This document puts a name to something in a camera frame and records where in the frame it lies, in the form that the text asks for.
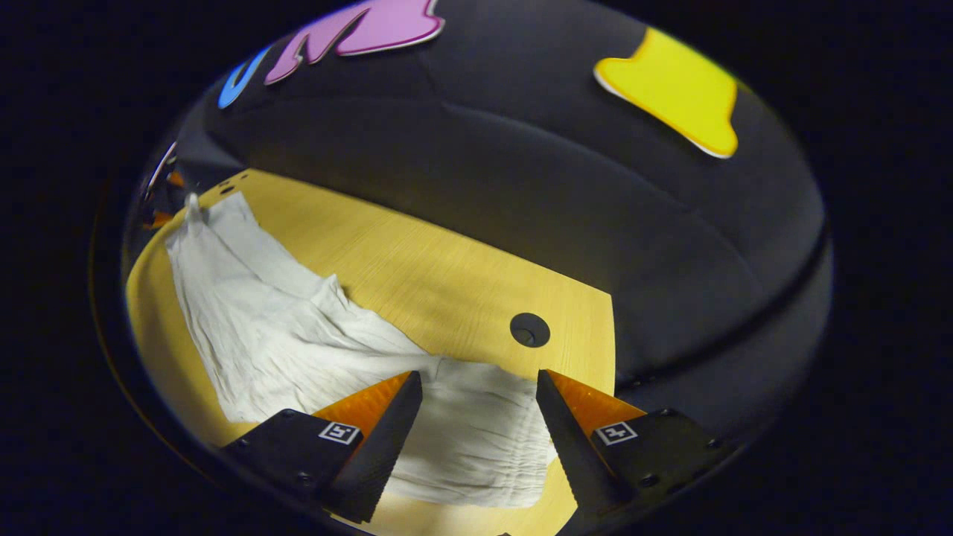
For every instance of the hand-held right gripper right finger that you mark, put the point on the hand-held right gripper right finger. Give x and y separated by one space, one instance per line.
569 439

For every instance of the white jeans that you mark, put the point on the white jeans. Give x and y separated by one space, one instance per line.
283 335

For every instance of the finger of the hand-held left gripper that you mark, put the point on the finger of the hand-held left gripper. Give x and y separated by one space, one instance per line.
160 219
176 179

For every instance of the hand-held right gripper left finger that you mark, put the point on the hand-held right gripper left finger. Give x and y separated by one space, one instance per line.
383 447

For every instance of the black backdrop cloth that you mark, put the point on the black backdrop cloth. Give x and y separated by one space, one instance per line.
595 223

